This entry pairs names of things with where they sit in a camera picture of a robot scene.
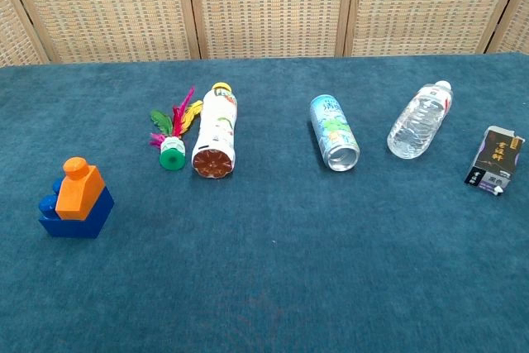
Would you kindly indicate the light blue drink can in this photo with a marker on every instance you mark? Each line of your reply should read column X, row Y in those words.
column 331, row 130

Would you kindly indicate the blue building block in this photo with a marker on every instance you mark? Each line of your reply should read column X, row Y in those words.
column 98, row 217

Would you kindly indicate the white bottle with yellow cap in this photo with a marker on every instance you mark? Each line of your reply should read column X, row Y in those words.
column 215, row 130

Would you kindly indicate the orange toy block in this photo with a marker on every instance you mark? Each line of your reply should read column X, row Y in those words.
column 78, row 192

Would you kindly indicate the feather shuttlecock with green base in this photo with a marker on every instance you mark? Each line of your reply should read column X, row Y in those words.
column 171, row 155

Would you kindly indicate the woven folding screen panel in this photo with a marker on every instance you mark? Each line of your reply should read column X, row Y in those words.
column 516, row 26
column 268, row 6
column 111, row 6
column 16, row 26
column 430, row 1

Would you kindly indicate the clear plastic water bottle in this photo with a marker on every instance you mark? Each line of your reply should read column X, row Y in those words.
column 417, row 125

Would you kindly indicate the blue table cloth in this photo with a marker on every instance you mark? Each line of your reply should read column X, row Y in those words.
column 264, row 254

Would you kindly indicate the black drink carton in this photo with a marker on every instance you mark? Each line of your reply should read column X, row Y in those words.
column 494, row 158

